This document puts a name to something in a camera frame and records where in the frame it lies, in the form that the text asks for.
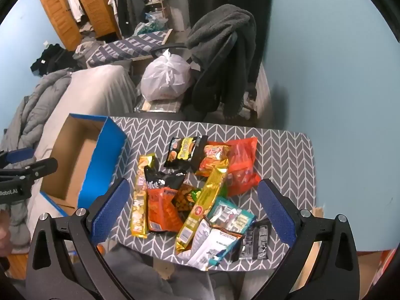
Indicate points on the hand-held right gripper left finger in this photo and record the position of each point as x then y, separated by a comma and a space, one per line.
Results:
111, 209

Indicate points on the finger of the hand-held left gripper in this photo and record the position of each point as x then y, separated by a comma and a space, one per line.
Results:
40, 166
18, 155

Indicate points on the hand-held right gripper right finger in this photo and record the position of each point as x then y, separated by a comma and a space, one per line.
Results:
276, 212

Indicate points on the yellow biscuit packet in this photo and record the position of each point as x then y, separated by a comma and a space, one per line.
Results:
139, 200

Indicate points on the blue cardboard box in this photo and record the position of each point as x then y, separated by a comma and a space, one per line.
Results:
78, 159

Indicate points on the small teal snack packet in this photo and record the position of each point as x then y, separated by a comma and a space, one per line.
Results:
228, 215

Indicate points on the red orange snack packet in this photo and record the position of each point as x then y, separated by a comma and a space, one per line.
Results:
243, 168

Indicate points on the black white snack packet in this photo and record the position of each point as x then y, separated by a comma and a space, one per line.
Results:
162, 179

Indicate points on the large teal white snack packet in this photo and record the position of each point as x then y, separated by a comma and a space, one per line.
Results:
212, 243

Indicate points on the green snack packet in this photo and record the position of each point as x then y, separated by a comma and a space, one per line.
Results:
184, 200

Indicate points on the long gold snack packet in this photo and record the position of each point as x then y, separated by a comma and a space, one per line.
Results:
203, 203

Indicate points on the small red yellow snack packet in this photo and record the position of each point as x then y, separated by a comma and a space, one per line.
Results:
212, 159

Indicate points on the black yellow snack packet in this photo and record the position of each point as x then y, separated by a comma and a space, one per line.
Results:
182, 153

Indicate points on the person's left hand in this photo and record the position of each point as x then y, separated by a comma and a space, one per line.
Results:
3, 234

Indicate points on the grey duvet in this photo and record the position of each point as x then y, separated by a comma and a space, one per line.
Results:
34, 109

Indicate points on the grey chevron tablecloth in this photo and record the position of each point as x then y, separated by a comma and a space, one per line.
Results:
281, 156

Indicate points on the beige bed sheet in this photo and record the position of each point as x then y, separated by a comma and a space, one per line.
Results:
100, 93

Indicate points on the black clothes pile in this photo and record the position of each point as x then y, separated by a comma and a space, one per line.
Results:
50, 57

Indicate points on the brown cardboard box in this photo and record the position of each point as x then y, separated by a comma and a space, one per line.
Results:
140, 65

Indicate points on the white plastic bag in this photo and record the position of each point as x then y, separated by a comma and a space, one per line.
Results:
165, 75

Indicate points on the blue white patterned mattress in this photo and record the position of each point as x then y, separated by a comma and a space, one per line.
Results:
131, 47

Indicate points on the wooden wardrobe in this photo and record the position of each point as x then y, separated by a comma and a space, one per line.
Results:
93, 3

